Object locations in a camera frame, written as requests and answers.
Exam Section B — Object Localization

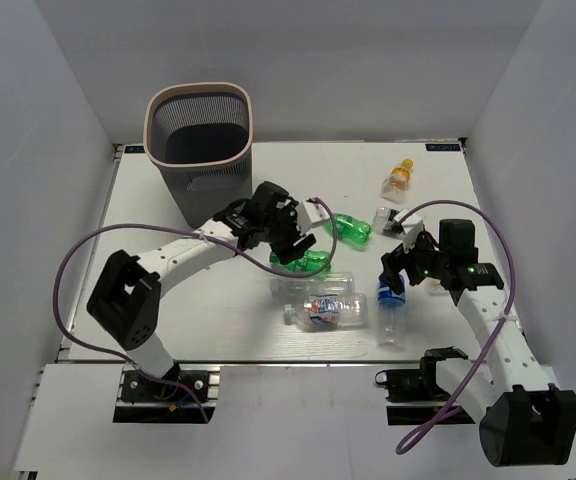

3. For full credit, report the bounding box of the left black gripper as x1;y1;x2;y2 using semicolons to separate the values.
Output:
261;199;315;264

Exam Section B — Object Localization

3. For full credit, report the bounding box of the clear bottle black label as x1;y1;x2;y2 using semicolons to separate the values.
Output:
372;207;403;236

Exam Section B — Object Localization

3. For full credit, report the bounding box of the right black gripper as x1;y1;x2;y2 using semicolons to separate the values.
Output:
379;228;450;295

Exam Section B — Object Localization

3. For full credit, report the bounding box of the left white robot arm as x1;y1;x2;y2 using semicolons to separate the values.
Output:
87;181;330;399

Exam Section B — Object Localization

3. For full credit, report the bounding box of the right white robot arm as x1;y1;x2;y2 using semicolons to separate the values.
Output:
379;213;576;467

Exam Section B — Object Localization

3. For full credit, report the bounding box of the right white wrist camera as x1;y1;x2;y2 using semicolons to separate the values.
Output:
395;209;424;253

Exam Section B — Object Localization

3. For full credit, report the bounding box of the green plastic bottle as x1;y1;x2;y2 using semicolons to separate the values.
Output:
324;213;373;251
269;250;331;278

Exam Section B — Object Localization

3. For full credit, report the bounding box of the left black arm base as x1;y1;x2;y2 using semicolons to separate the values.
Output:
113;364;220;425

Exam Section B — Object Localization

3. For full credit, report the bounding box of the small bottle yellow cap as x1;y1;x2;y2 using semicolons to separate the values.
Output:
380;158;414;204

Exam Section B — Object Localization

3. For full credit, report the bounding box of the clear bottle orange blue label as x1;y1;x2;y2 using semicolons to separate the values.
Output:
283;293;368;332

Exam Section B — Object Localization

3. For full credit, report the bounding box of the grey mesh waste bin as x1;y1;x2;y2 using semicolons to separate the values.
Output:
143;82;254;229

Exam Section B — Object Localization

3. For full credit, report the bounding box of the clear unlabeled plastic bottle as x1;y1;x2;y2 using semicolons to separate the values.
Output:
269;272;354;302

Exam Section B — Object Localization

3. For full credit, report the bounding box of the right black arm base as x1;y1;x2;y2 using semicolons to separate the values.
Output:
374;369;449;426

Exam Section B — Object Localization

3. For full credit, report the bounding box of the clear bottle red label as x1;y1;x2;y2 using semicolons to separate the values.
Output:
427;279;446;296

